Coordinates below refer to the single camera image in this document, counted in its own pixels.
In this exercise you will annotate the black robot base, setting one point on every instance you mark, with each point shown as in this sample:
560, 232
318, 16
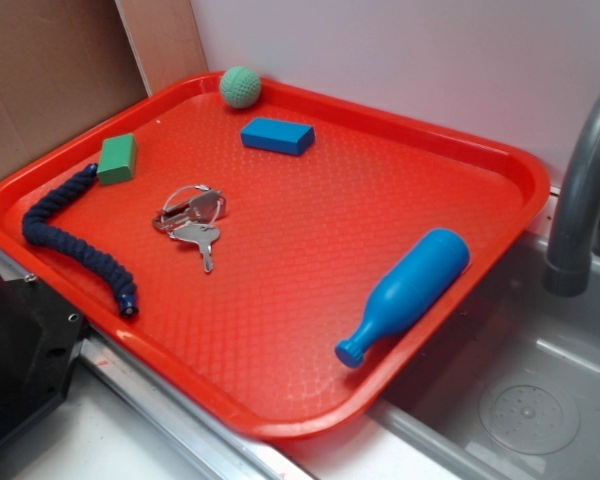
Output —
40, 333

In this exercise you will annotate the silver keys on ring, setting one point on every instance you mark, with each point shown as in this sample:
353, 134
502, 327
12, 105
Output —
189, 215

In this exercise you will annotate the blue plastic toy bottle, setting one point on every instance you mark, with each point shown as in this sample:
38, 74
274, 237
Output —
407, 292

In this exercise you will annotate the blue wooden block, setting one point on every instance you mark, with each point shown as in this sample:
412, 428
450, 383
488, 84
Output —
278, 136

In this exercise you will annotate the green wooden block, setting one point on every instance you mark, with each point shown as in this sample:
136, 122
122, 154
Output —
117, 159

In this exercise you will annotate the red plastic tray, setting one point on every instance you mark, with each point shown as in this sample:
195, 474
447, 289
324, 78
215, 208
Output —
302, 244

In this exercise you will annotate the green textured ball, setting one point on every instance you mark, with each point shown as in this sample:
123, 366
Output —
240, 87

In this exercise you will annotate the brown cardboard panel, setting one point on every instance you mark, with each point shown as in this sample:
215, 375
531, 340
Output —
66, 66

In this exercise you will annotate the grey plastic faucet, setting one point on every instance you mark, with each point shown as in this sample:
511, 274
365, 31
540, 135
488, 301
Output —
575, 233

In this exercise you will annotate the grey plastic sink basin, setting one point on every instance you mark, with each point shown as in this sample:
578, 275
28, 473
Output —
509, 387

